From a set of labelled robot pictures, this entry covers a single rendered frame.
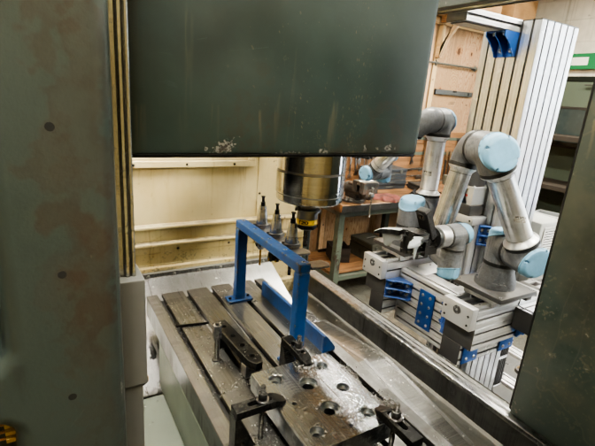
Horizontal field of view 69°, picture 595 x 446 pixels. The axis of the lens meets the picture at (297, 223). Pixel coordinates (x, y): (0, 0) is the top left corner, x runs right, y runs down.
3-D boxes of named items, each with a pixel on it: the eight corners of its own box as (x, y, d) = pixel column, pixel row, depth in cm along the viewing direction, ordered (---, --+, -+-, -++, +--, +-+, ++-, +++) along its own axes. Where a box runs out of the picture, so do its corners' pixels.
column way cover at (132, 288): (112, 385, 116) (103, 200, 101) (153, 542, 77) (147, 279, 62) (92, 390, 113) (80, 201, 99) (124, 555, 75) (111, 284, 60)
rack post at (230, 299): (247, 294, 174) (251, 224, 166) (253, 300, 170) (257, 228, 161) (224, 298, 169) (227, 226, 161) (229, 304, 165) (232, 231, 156)
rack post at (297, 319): (304, 351, 138) (312, 265, 130) (312, 360, 134) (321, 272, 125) (276, 358, 133) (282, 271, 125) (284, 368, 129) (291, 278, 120)
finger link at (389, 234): (372, 245, 137) (401, 249, 136) (374, 228, 135) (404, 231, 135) (371, 242, 140) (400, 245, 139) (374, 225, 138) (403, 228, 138)
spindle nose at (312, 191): (262, 194, 104) (265, 143, 100) (314, 189, 113) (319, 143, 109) (300, 211, 91) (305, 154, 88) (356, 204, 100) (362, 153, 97)
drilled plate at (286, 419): (322, 367, 124) (324, 352, 123) (391, 436, 101) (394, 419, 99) (250, 389, 113) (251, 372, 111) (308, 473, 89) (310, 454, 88)
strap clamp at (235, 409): (278, 426, 106) (282, 374, 102) (285, 435, 104) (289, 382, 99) (228, 444, 100) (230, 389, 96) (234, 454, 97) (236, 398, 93)
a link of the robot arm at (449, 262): (447, 268, 157) (452, 240, 154) (463, 281, 146) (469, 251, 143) (427, 268, 156) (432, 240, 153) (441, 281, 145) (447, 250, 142)
